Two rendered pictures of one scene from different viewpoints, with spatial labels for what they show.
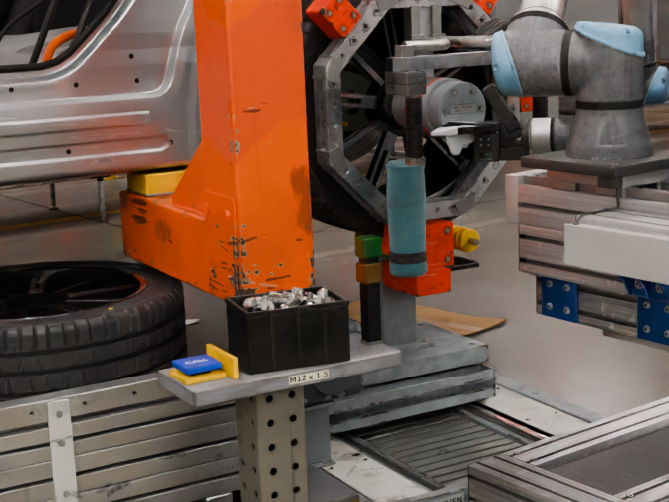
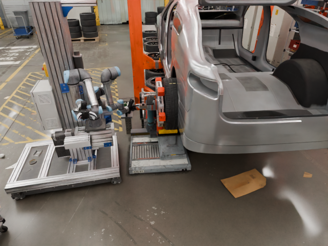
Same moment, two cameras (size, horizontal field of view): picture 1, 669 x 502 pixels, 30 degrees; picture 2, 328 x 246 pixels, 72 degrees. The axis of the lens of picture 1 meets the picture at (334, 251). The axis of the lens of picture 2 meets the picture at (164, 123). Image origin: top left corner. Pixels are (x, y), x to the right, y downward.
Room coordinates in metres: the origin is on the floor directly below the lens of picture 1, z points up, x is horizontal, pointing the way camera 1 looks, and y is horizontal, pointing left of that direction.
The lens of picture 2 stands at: (4.04, -2.55, 2.16)
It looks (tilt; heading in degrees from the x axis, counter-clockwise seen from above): 32 degrees down; 113
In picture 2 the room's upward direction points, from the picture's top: straight up
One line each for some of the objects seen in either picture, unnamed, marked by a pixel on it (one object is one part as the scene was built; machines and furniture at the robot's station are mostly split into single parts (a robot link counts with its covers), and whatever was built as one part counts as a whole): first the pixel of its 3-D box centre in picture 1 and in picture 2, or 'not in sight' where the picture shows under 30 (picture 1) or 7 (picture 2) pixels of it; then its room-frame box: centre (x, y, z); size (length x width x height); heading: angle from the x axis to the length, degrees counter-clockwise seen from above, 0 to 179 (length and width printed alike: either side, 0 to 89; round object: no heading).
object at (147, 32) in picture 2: not in sight; (150, 34); (-0.38, 6.22, 0.39); 0.66 x 0.66 x 0.24
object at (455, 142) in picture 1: (453, 141); not in sight; (2.59, -0.26, 0.81); 0.09 x 0.03 x 0.06; 111
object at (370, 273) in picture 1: (369, 272); not in sight; (2.35, -0.07, 0.59); 0.04 x 0.04 x 0.04; 29
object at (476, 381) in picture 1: (375, 382); (171, 146); (3.09, -0.09, 0.13); 0.50 x 0.36 x 0.10; 119
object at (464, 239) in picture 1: (442, 233); (168, 131); (3.11, -0.28, 0.51); 0.29 x 0.06 x 0.06; 29
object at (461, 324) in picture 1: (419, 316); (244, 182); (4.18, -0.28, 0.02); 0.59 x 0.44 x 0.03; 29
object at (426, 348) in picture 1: (389, 308); (172, 137); (3.12, -0.14, 0.32); 0.40 x 0.30 x 0.28; 119
